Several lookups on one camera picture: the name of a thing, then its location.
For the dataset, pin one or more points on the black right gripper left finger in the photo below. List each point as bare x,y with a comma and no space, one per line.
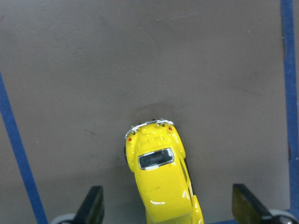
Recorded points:
91,210

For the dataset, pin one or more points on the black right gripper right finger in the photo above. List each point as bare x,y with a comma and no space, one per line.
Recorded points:
246,207

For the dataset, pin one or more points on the yellow beetle toy car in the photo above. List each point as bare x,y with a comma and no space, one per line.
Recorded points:
155,154

